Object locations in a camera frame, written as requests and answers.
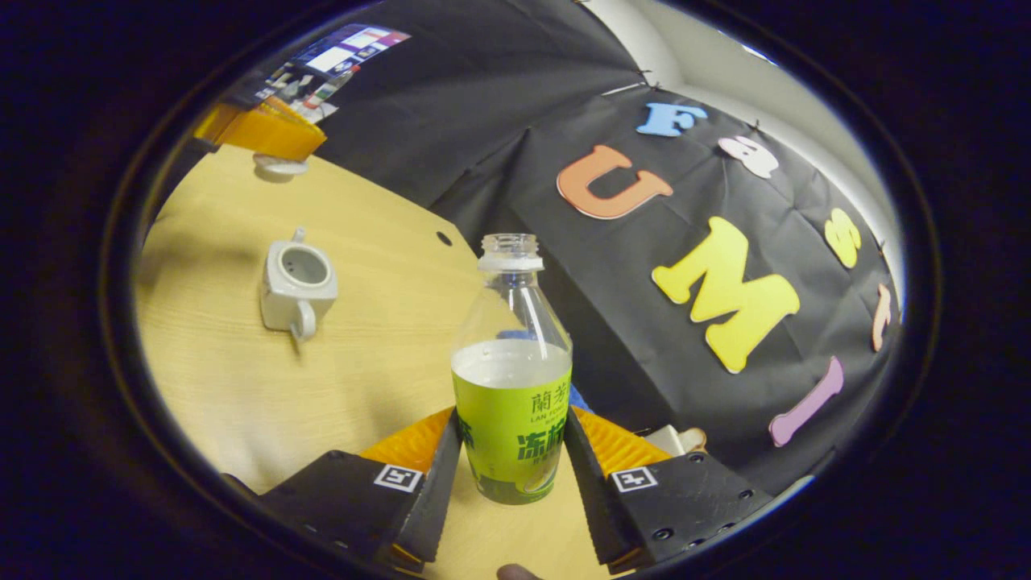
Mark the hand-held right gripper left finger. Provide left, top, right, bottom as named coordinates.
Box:
left=258, top=407, right=466, bottom=574

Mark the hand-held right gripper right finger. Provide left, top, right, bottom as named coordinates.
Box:
left=564, top=407, right=774, bottom=574

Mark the green label water bottle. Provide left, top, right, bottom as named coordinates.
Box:
left=451, top=234, right=574, bottom=506

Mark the white toaster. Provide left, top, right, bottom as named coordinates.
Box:
left=643, top=425, right=710, bottom=458

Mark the computer monitor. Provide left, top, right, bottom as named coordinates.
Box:
left=256, top=24, right=412, bottom=106

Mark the black backdrop cloth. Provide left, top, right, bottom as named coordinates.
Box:
left=217, top=0, right=899, bottom=496

